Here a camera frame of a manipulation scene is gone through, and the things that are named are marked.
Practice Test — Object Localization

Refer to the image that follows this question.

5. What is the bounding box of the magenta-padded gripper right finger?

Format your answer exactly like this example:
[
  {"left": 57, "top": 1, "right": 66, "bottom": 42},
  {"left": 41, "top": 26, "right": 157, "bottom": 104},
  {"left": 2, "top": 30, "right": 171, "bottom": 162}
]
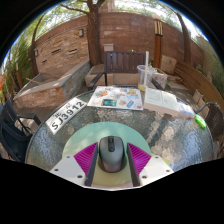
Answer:
[{"left": 125, "top": 142, "right": 175, "bottom": 187}]

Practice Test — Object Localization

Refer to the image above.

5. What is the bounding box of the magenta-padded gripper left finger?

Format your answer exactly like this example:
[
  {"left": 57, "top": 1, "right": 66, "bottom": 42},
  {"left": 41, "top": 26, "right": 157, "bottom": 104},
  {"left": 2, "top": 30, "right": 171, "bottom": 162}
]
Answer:
[{"left": 49, "top": 142, "right": 100, "bottom": 187}]

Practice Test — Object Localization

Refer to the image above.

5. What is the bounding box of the grey black computer mouse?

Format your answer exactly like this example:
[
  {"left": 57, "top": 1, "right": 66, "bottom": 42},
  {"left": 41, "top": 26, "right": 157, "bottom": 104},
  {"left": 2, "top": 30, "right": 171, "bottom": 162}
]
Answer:
[{"left": 97, "top": 135, "right": 127, "bottom": 174}]

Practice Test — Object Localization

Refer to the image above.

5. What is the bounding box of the pastel green pink mouse pad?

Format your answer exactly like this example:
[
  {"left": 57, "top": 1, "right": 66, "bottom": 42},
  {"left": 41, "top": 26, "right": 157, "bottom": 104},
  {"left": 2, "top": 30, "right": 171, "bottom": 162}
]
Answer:
[{"left": 61, "top": 121, "right": 153, "bottom": 191}]

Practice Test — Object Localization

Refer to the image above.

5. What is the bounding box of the white license plate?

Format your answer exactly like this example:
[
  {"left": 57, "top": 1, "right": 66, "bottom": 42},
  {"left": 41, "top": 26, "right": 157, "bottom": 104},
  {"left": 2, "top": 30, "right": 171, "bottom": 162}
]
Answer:
[{"left": 44, "top": 96, "right": 89, "bottom": 136}]

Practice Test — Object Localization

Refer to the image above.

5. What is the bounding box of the open white book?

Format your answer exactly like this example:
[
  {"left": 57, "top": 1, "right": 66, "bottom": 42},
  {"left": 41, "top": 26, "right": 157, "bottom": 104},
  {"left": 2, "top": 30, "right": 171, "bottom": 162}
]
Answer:
[{"left": 142, "top": 86, "right": 196, "bottom": 120}]

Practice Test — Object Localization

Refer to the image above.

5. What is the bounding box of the colourful sticker sheet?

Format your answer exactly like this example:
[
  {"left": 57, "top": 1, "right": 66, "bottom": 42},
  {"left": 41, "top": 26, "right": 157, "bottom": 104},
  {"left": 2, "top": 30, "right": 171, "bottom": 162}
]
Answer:
[{"left": 86, "top": 85, "right": 145, "bottom": 112}]

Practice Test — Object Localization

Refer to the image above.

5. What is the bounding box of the small green lighter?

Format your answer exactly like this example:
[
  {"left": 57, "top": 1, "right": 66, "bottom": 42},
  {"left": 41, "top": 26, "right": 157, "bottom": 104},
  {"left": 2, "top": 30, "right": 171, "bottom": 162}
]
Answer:
[{"left": 194, "top": 113, "right": 208, "bottom": 131}]

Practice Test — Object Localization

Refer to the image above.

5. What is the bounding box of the black slatted garden chair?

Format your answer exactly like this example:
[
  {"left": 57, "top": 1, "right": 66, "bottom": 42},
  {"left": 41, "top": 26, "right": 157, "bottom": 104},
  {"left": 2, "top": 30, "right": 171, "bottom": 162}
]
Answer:
[{"left": 0, "top": 98, "right": 42, "bottom": 164}]

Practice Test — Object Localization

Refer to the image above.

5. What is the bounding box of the stone brick planter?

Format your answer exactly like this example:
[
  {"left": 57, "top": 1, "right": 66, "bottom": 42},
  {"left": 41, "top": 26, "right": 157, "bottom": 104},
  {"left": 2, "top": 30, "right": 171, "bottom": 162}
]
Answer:
[{"left": 12, "top": 58, "right": 92, "bottom": 110}]

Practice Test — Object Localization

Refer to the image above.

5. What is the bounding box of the clear plastic cup with straw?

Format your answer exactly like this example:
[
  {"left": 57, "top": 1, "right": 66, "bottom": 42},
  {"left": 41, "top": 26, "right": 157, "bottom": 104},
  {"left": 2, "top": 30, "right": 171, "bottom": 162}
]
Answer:
[{"left": 136, "top": 50, "right": 155, "bottom": 92}]

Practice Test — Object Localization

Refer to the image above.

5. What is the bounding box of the concrete block bench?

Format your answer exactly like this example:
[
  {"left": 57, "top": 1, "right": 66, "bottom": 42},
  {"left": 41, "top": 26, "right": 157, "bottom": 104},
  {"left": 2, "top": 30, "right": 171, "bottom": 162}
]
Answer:
[{"left": 84, "top": 63, "right": 141, "bottom": 89}]

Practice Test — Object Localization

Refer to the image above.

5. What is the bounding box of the clear plastic box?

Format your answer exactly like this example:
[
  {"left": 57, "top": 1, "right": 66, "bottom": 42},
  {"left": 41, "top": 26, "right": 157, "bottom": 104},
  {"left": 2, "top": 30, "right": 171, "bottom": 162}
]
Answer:
[{"left": 151, "top": 67, "right": 169, "bottom": 91}]

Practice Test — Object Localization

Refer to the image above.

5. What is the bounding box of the dark wicker chair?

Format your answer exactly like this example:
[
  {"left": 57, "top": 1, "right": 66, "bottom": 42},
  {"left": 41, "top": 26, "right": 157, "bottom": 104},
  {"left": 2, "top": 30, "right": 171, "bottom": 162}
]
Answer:
[{"left": 196, "top": 101, "right": 224, "bottom": 160}]

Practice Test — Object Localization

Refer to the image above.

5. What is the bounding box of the curved wooden bench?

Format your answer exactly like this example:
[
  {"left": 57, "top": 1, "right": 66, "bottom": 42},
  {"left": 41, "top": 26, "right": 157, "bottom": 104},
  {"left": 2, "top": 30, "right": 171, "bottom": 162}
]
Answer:
[{"left": 173, "top": 59, "right": 224, "bottom": 112}]

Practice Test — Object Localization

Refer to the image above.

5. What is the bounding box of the beige cushion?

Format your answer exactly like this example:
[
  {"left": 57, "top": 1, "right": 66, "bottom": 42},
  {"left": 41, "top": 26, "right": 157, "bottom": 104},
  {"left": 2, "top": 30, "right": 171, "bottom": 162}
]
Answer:
[{"left": 160, "top": 54, "right": 179, "bottom": 75}]

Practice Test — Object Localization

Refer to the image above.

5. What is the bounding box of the dark wooden slatted chair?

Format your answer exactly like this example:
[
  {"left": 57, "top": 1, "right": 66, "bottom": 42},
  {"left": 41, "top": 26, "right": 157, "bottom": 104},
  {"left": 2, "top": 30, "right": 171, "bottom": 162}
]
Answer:
[{"left": 86, "top": 50, "right": 165, "bottom": 92}]

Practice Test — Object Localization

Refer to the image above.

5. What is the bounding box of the slim leaning tree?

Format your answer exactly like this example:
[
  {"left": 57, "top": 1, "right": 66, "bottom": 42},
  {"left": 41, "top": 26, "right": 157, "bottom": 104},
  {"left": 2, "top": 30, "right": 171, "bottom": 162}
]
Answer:
[
  {"left": 173, "top": 10, "right": 193, "bottom": 65},
  {"left": 29, "top": 13, "right": 47, "bottom": 78}
]

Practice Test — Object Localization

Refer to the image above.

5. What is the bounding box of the large tree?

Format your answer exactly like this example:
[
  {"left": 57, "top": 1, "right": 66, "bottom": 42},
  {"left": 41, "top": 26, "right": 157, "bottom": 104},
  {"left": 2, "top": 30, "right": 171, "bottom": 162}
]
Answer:
[{"left": 59, "top": 0, "right": 108, "bottom": 67}]

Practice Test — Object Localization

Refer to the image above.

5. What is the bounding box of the white wall box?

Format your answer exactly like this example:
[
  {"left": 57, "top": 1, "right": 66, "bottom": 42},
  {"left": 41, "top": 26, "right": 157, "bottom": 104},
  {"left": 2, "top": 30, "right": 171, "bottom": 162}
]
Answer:
[{"left": 102, "top": 43, "right": 115, "bottom": 53}]

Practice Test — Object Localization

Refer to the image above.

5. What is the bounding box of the wooden garden lamp post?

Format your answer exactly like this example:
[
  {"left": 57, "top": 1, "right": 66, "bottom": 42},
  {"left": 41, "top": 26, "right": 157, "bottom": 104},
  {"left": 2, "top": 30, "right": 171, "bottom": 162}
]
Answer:
[{"left": 151, "top": 13, "right": 165, "bottom": 70}]

